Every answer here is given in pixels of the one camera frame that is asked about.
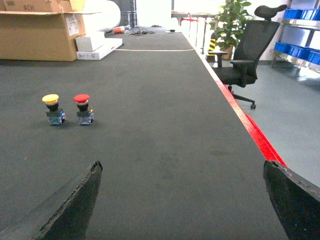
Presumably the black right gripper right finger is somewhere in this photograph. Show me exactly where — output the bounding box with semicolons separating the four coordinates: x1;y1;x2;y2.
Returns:
263;160;320;240

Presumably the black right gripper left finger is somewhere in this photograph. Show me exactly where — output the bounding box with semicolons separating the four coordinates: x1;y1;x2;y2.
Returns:
0;161;103;240

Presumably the stainless steel shelf rack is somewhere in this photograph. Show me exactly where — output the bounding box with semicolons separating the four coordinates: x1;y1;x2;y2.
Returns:
270;0;320;74

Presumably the yellow mushroom push button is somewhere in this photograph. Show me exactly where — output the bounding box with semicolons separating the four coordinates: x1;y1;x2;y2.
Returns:
42;93;66;125

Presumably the red mushroom push button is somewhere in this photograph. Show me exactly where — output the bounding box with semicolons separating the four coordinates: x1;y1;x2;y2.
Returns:
73;93;94;126

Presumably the black mesh office chair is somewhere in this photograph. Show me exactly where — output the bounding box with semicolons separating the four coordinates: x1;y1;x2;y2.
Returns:
212;4;288;109

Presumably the flat white box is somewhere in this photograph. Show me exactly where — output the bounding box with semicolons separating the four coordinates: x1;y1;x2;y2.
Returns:
76;38;124;61

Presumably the small white box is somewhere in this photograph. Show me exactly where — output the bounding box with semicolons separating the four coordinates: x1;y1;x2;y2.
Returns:
75;31;105;52

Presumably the green potted plant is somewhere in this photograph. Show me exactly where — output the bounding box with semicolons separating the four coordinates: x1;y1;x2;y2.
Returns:
213;0;252;60

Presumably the large cardboard box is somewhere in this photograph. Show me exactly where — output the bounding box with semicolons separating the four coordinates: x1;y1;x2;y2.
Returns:
0;0;86;62

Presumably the white foam roll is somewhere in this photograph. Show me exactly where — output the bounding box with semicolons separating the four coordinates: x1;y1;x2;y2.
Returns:
83;0;121;34

